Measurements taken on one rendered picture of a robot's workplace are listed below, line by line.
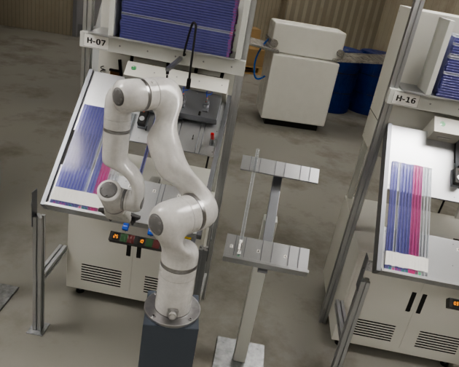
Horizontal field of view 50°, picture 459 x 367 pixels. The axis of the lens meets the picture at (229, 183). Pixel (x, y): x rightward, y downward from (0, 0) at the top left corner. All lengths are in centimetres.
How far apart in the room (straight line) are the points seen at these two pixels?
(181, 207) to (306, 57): 489
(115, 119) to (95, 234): 107
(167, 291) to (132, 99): 61
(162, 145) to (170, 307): 53
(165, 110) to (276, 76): 457
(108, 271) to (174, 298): 113
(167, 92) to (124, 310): 154
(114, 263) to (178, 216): 128
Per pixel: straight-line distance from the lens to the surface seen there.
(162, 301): 166
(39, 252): 242
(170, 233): 145
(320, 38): 620
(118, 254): 265
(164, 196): 219
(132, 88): 149
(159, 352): 175
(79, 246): 270
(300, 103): 621
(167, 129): 151
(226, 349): 266
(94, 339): 265
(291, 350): 277
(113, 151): 172
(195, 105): 233
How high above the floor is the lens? 180
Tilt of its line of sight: 24 degrees down
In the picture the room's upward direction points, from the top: 10 degrees clockwise
